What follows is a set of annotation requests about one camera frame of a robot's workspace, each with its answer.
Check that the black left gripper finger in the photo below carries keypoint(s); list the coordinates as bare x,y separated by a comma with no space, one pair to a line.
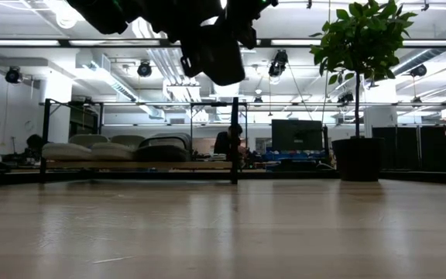
176,15

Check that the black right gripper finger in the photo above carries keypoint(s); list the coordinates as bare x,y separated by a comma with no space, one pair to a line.
238,15

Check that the dark green foam slide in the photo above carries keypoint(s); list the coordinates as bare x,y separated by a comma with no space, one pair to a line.
161,154
215,58

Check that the cream foam slide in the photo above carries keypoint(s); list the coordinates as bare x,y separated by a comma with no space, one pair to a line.
112,152
64,152

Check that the black metal wood shelf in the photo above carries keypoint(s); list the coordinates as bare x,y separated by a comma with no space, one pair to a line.
138,165

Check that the dark storage rack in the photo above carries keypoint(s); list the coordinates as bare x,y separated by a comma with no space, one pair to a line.
85,120

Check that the green leafy tree plant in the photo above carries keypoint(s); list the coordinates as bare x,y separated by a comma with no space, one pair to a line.
362,38

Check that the person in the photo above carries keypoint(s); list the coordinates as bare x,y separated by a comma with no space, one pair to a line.
223,143
34,142

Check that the black computer monitor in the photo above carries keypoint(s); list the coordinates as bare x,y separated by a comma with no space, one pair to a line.
296,135

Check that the black and white equipment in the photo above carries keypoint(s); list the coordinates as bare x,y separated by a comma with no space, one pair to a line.
215,157

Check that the blue bins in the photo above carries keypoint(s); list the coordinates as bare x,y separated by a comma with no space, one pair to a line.
296,156

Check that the black equipment pile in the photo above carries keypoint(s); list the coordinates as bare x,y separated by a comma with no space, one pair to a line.
14,159

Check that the black plant pot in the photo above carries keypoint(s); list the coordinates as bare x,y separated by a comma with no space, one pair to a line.
357,159

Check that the black partition screens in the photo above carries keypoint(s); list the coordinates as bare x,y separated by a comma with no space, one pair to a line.
409,147

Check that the black station frame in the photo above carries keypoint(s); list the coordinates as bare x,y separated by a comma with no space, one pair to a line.
64,42

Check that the distant thin metal frame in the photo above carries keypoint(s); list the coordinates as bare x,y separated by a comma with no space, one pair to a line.
304,104

